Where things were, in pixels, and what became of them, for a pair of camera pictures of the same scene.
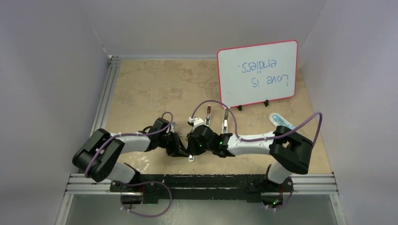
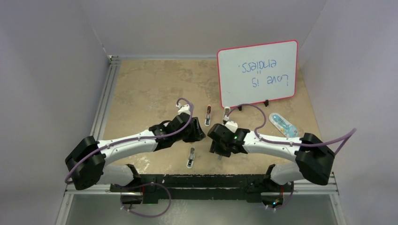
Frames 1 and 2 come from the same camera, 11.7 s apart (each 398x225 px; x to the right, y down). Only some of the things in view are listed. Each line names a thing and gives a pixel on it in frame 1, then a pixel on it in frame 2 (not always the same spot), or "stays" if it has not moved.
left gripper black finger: [182, 152] -> [198, 134]
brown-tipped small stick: [207, 121] stays
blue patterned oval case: [278, 120] stays
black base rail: [254, 187] stays
